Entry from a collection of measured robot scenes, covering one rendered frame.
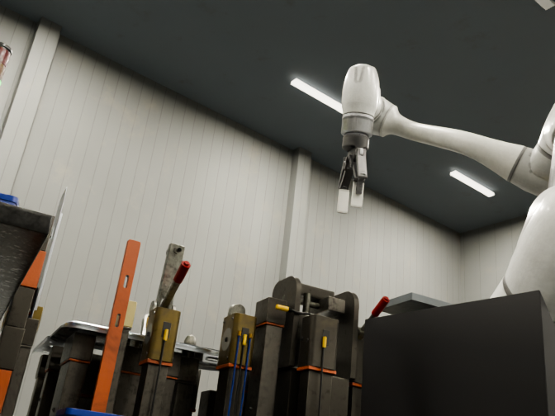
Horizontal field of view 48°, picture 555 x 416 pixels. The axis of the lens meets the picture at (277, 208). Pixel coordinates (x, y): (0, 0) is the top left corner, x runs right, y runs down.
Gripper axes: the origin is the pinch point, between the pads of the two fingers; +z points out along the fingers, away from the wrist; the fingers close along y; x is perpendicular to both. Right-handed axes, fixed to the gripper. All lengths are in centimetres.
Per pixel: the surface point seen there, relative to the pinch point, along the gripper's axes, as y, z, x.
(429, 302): -26.2, 24.5, -14.6
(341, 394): -23, 48, 4
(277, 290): -11.5, 25.9, 19.6
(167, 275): -19, 25, 48
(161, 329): -26, 37, 47
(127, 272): -21, 26, 56
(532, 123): 722, -297, -498
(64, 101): 749, -218, 222
